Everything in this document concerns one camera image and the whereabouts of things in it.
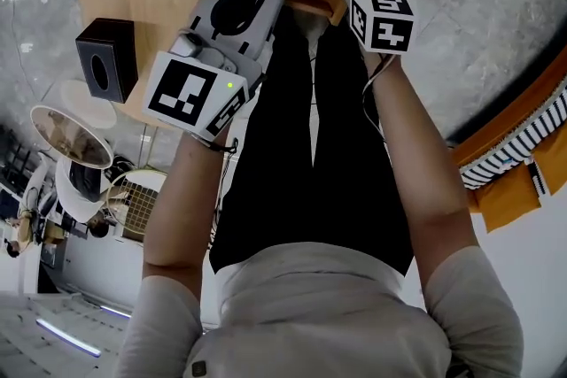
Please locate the black tissue box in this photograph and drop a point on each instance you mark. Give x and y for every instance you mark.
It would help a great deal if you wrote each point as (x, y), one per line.
(106, 57)

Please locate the person's black trousers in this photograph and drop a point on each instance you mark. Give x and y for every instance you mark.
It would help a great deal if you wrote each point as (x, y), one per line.
(288, 172)

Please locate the round mirror tray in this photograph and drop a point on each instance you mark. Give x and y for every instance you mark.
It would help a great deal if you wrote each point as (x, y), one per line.
(71, 137)

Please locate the orange sofa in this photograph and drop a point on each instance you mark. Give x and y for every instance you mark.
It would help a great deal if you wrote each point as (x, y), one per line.
(500, 119)

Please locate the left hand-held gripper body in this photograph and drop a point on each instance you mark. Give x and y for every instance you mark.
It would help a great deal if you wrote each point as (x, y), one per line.
(221, 44)

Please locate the round white stool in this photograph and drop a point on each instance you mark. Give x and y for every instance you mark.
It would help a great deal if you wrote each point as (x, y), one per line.
(90, 106)

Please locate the person's left forearm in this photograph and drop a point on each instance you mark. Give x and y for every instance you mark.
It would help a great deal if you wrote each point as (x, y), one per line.
(186, 199)

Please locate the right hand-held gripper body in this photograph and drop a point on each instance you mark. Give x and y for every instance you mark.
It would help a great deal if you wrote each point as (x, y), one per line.
(390, 26)

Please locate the black white striped cushion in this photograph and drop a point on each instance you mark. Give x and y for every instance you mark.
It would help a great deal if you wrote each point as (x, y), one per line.
(518, 146)

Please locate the person's white shirt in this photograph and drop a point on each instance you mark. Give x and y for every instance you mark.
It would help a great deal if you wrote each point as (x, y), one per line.
(319, 314)

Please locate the person's right forearm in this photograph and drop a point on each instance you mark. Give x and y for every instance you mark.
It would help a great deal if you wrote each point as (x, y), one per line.
(416, 172)

